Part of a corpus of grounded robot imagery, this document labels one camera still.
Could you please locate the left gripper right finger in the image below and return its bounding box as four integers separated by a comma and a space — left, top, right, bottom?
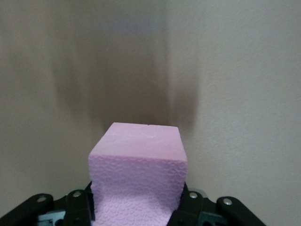
170, 183, 266, 226

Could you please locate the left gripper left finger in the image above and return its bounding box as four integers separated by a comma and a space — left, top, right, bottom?
0, 182, 95, 226

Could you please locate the pink foam cube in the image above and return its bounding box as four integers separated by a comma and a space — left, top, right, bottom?
88, 121, 188, 226

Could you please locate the brown table cover sheet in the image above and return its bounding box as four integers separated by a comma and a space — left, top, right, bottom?
0, 0, 301, 226

